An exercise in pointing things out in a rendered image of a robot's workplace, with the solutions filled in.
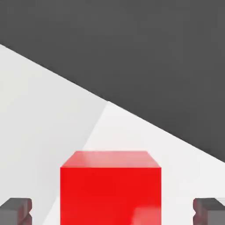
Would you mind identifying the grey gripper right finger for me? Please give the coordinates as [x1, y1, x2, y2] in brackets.
[192, 197, 225, 225]

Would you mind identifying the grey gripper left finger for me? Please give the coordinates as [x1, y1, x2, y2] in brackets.
[0, 197, 33, 225]

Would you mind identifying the small red cube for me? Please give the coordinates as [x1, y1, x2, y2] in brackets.
[60, 150, 162, 225]

